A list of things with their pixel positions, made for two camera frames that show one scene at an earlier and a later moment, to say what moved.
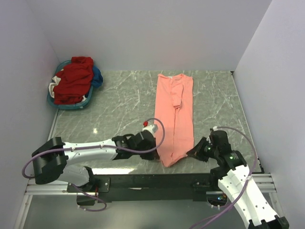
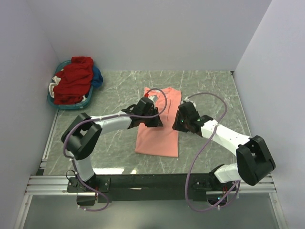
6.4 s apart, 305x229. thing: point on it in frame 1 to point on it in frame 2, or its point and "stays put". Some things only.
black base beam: [156, 187] stays put
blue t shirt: [97, 78] stays put
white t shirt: [52, 85] stays put
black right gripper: [203, 149] to [182, 122]
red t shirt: [75, 81] stays put
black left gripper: [150, 148] to [154, 117]
